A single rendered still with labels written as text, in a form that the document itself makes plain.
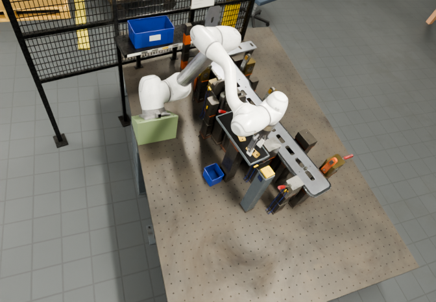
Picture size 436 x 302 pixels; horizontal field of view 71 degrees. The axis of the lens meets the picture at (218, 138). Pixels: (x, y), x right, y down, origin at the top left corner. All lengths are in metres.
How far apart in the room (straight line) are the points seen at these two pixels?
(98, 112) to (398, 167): 3.29
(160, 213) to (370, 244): 1.39
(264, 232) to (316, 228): 0.37
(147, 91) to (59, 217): 1.32
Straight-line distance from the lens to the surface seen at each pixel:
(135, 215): 2.75
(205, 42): 1.66
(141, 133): 2.13
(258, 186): 1.78
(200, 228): 1.98
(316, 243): 2.18
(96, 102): 3.46
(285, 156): 2.01
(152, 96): 2.08
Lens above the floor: 2.54
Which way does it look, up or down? 52 degrees down
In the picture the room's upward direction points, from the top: 17 degrees clockwise
